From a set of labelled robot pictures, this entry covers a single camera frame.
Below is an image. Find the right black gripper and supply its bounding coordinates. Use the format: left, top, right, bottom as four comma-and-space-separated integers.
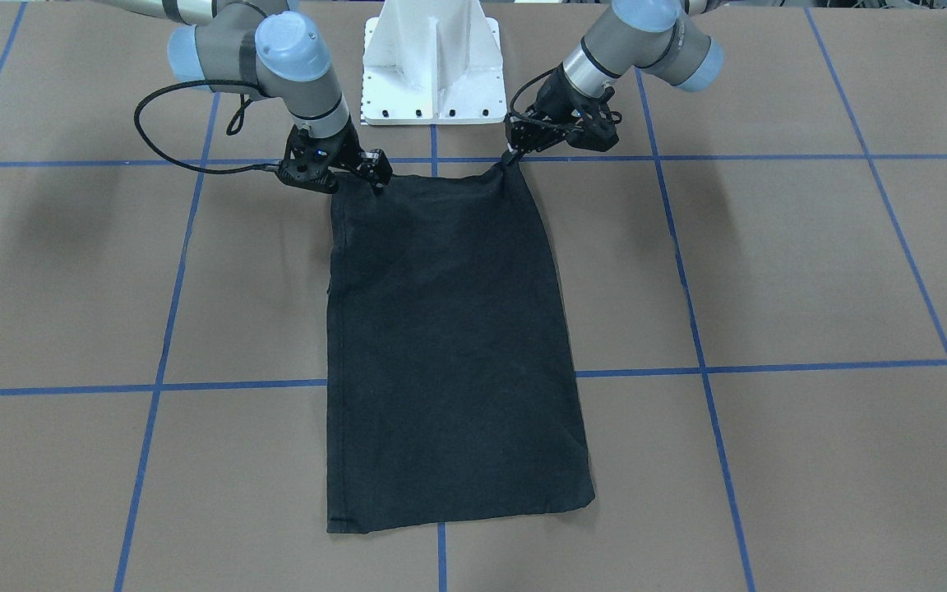
278, 123, 394, 196

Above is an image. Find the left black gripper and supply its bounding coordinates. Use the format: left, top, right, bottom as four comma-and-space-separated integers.
502, 67, 621, 166

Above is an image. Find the black printed t-shirt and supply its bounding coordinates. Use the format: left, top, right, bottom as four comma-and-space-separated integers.
326, 164, 595, 534

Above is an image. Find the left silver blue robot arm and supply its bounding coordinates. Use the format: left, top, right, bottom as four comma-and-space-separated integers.
502, 1, 724, 165

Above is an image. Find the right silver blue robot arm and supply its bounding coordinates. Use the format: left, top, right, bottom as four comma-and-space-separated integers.
117, 1, 392, 194

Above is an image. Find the blue tape line lengthwise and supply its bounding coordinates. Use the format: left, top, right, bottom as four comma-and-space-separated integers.
112, 90, 224, 592

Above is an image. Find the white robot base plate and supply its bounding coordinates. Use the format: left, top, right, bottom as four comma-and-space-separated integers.
360, 1, 507, 125

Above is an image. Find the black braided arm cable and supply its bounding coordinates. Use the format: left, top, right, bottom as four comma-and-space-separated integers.
133, 79, 285, 175

